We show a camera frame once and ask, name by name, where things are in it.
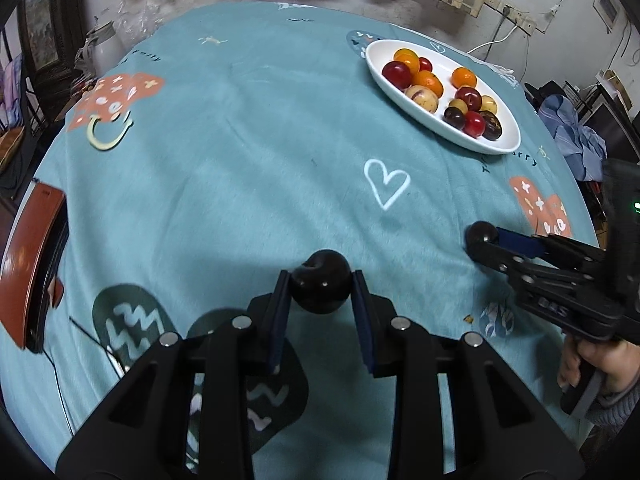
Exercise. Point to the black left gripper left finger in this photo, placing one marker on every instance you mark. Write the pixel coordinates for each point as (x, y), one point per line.
(181, 411)

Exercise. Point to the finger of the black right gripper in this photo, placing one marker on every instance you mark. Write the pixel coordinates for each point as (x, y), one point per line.
(560, 251)
(499, 259)

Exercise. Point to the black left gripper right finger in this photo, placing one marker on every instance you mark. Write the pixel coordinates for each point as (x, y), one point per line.
(460, 411)

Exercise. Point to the dark brown fruit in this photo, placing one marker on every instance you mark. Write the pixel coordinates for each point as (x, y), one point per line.
(493, 128)

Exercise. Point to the small yellow fruit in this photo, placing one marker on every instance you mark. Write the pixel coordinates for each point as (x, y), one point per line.
(460, 105)
(488, 104)

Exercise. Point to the small orange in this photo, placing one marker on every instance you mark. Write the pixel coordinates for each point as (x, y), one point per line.
(411, 61)

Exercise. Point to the dark yellow-orange round fruit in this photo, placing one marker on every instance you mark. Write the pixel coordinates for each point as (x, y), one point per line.
(404, 54)

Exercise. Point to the person's right hand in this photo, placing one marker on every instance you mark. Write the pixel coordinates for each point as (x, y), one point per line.
(619, 361)

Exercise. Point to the dark plum lower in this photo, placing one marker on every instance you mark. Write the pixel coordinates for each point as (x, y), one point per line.
(481, 232)

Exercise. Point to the blue crumpled cloth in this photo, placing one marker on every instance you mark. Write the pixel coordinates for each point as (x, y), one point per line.
(582, 148)

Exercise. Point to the red cherry fruit lower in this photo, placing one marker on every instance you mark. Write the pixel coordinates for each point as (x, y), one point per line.
(474, 124)

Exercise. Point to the red cherry fruit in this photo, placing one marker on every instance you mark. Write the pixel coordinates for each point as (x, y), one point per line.
(425, 65)
(474, 124)

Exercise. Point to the black metal shelf rack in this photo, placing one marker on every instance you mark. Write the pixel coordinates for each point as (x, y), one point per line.
(606, 116)

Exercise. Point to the dark plum left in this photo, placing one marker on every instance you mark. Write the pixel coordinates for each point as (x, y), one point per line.
(453, 116)

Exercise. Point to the large orange left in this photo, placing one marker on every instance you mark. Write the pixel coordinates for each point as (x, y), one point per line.
(463, 77)

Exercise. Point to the dark plum middle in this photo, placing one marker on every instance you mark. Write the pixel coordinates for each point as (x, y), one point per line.
(322, 283)

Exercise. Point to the orange center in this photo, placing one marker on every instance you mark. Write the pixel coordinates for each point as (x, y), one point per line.
(427, 79)

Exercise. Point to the red cherry fruit upper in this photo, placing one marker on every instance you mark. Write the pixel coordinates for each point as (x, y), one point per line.
(425, 65)

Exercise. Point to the white oval plate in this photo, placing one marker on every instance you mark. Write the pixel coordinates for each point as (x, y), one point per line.
(444, 96)

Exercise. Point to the white kettle jug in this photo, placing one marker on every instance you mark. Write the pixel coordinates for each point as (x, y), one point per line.
(101, 52)

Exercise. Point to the dark framed painting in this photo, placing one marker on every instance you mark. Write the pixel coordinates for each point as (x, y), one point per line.
(51, 32)

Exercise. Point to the wall power strip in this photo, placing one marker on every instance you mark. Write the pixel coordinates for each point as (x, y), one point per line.
(519, 18)

